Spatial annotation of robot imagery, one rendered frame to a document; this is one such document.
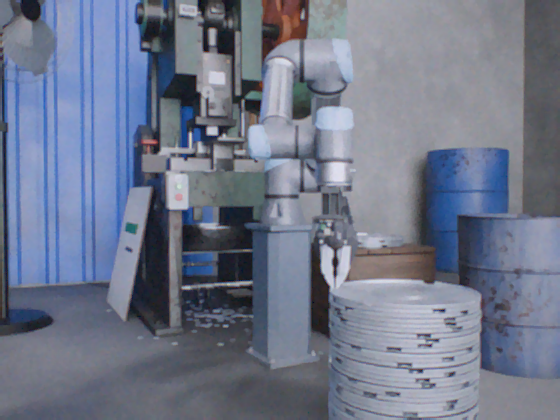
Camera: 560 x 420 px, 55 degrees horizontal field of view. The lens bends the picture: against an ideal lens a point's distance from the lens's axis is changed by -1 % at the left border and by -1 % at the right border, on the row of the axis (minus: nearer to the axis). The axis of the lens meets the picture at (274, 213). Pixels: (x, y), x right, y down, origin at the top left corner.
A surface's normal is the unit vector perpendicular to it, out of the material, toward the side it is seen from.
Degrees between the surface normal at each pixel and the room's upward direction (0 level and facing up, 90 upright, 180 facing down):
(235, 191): 90
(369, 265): 90
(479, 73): 90
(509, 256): 92
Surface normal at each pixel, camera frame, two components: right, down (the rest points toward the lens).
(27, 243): 0.41, 0.03
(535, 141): -0.91, 0.01
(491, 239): -0.79, 0.06
